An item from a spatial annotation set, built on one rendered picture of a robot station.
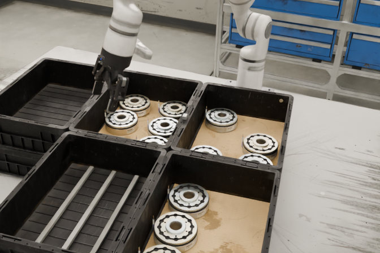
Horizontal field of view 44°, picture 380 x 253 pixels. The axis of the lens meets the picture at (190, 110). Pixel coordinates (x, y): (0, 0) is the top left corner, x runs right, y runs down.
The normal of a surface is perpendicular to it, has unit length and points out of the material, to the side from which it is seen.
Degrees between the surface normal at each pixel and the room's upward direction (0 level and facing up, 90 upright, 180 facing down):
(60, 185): 0
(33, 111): 0
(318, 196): 0
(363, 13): 90
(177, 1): 90
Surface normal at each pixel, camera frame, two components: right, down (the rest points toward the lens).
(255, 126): 0.03, -0.85
